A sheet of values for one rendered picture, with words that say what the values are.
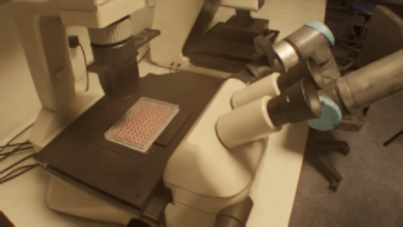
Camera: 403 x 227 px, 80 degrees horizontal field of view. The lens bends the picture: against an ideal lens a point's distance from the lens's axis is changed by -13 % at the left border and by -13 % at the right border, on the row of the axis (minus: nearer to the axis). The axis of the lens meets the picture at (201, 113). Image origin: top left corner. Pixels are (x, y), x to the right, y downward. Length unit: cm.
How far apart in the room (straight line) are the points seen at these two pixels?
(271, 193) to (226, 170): 33
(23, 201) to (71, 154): 30
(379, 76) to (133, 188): 52
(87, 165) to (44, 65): 20
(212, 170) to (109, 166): 19
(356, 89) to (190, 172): 42
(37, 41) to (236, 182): 40
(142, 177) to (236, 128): 17
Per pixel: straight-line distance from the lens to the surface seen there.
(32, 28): 52
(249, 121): 33
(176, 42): 105
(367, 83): 64
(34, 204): 75
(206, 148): 34
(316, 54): 75
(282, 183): 70
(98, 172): 46
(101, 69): 41
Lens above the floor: 128
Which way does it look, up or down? 38 degrees down
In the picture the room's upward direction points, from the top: 1 degrees counter-clockwise
